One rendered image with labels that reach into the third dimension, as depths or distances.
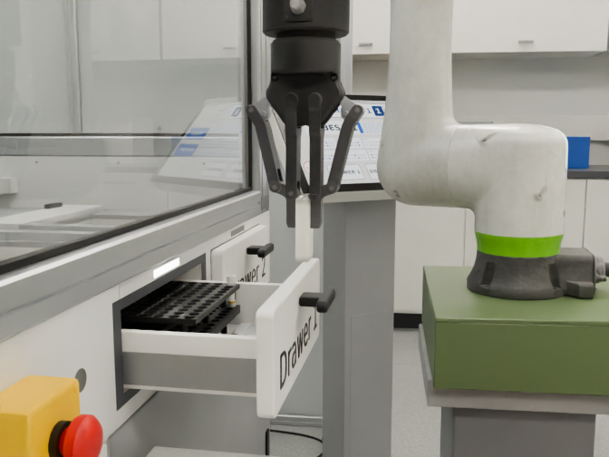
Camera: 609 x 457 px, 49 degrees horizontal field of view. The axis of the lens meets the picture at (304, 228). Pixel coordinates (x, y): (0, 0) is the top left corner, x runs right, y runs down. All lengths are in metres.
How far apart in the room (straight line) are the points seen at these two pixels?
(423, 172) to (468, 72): 3.41
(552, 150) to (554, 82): 3.51
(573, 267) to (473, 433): 0.28
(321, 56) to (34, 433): 0.44
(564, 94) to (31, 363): 4.16
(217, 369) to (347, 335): 1.13
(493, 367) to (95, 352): 0.51
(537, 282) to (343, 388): 0.93
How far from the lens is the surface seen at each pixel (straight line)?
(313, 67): 0.70
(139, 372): 0.73
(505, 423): 1.05
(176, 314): 0.77
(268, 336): 0.66
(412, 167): 1.05
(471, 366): 0.93
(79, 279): 0.65
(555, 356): 0.95
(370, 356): 1.86
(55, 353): 0.62
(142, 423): 0.80
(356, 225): 1.76
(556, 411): 1.01
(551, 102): 4.51
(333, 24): 0.71
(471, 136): 1.03
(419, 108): 1.06
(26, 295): 0.57
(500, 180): 1.01
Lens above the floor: 1.10
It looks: 8 degrees down
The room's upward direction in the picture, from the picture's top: straight up
